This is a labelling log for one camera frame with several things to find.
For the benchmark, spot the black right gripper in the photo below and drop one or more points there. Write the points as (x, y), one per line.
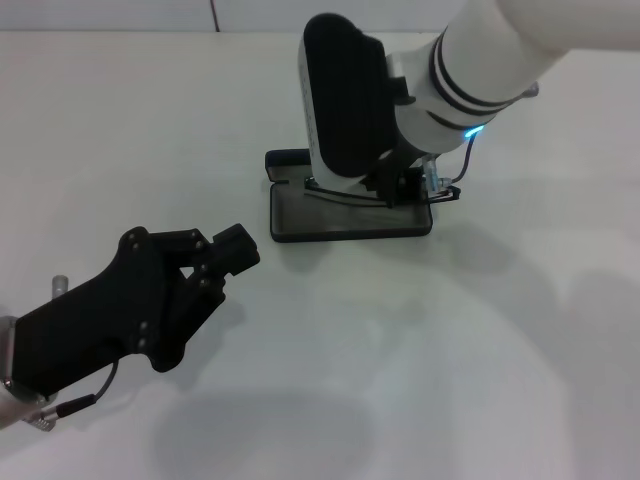
(400, 177)

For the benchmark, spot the black glasses case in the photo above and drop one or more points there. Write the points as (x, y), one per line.
(340, 222)

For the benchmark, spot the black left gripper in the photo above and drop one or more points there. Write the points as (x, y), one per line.
(110, 320)

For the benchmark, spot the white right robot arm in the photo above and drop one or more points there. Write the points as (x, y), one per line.
(480, 65)

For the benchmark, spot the black glasses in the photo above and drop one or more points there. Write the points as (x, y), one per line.
(447, 195)

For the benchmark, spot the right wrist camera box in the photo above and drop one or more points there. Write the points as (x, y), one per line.
(350, 100)

